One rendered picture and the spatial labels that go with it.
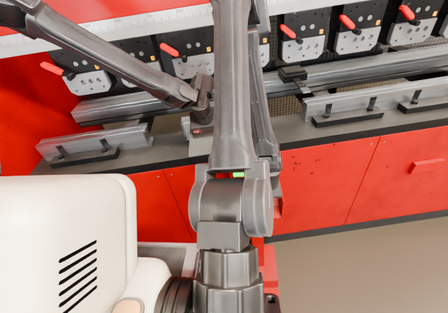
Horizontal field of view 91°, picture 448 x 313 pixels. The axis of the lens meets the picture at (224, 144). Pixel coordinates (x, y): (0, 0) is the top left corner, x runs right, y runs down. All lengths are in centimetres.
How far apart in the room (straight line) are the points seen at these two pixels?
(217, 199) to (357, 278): 145
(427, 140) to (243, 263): 120
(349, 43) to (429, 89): 50
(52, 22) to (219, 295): 58
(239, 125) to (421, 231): 179
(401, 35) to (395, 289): 130
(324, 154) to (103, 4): 101
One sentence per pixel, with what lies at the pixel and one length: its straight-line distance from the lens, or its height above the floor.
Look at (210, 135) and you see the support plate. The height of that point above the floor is 100.
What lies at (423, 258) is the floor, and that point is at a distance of 190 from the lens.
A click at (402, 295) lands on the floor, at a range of 174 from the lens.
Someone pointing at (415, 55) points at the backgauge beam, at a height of 98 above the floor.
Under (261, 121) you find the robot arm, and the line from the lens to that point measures 56.
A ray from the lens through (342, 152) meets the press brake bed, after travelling 115.
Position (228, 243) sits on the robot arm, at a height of 125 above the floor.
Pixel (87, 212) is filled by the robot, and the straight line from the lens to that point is 24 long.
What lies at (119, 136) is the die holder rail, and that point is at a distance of 109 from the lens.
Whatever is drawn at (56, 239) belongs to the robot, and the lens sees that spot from 22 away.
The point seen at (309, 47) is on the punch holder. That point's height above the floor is 122.
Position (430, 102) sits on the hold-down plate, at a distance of 136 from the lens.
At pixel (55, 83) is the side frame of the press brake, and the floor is 109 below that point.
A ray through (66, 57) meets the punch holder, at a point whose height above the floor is 131.
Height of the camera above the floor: 150
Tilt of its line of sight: 39 degrees down
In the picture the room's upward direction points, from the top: 9 degrees counter-clockwise
